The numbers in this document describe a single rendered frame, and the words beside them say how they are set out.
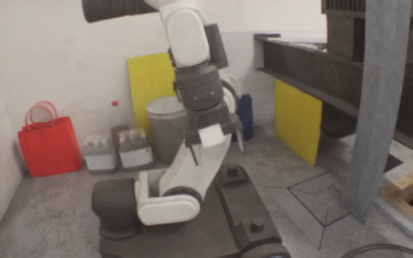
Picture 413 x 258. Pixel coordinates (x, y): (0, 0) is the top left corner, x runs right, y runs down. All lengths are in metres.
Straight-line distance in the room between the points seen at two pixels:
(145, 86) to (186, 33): 1.27
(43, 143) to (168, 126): 0.85
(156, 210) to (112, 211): 0.16
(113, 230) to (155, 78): 1.06
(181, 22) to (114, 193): 0.61
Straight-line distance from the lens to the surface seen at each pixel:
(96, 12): 0.73
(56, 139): 1.75
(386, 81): 1.02
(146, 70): 1.73
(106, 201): 0.92
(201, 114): 0.55
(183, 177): 0.86
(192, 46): 0.49
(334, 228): 1.22
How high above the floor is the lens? 0.86
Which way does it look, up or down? 25 degrees down
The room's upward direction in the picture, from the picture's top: 4 degrees counter-clockwise
